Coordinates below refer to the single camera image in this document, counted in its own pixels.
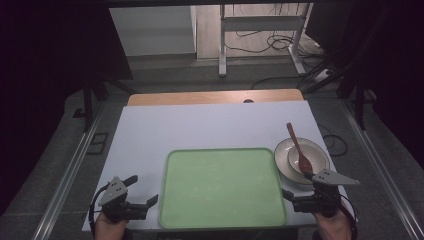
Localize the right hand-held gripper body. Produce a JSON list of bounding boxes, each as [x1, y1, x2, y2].
[[292, 168, 361, 218]]

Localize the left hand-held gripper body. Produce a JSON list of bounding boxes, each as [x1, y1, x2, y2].
[[97, 176, 149, 223]]

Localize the white bowl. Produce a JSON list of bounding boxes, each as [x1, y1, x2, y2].
[[287, 144, 328, 176]]

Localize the brown wooden spoon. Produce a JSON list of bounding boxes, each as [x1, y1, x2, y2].
[[285, 122, 314, 175]]

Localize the white plate with dark rim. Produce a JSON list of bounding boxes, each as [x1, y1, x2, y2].
[[273, 137, 331, 186]]

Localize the green plastic tray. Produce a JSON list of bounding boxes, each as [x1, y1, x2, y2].
[[158, 147, 288, 231]]

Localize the person's left hand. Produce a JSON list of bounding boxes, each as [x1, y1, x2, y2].
[[94, 211, 130, 240]]

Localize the person's right hand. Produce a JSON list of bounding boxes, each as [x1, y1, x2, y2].
[[312, 209, 354, 240]]

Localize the white table cover sheet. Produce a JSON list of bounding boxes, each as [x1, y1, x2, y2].
[[81, 100, 358, 233]]

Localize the black metal stand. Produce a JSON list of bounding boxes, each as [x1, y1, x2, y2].
[[72, 63, 138, 133], [298, 6, 379, 131]]

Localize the white power strip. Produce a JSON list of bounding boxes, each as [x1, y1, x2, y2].
[[312, 68, 333, 84]]

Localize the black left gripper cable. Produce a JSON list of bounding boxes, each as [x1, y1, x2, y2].
[[88, 182, 112, 238]]

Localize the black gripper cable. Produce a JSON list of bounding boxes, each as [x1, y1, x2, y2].
[[88, 182, 112, 238], [339, 193, 360, 240]]

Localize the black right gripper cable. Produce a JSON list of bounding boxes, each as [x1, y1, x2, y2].
[[339, 193, 360, 240]]

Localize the coiled black floor cable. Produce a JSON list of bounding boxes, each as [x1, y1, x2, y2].
[[317, 123, 350, 158]]

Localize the aluminium floor rail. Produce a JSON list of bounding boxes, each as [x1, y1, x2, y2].
[[31, 101, 106, 240], [339, 99, 424, 240]]

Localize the tangled black floor cables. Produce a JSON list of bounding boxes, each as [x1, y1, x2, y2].
[[223, 30, 326, 59]]

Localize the white metal desk frame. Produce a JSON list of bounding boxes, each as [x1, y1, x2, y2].
[[217, 3, 315, 78]]

